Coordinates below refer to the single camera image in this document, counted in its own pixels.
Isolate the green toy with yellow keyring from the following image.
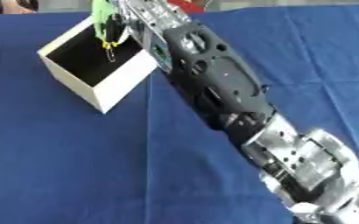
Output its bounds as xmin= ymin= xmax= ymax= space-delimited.
xmin=90 ymin=0 xmax=122 ymax=63

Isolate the white box with black inside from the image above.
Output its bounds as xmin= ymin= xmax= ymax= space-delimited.
xmin=35 ymin=16 xmax=160 ymax=115

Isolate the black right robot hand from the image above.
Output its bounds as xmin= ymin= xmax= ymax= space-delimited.
xmin=106 ymin=0 xmax=134 ymax=42

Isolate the person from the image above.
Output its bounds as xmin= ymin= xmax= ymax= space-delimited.
xmin=167 ymin=0 xmax=208 ymax=13
xmin=0 ymin=0 xmax=40 ymax=15

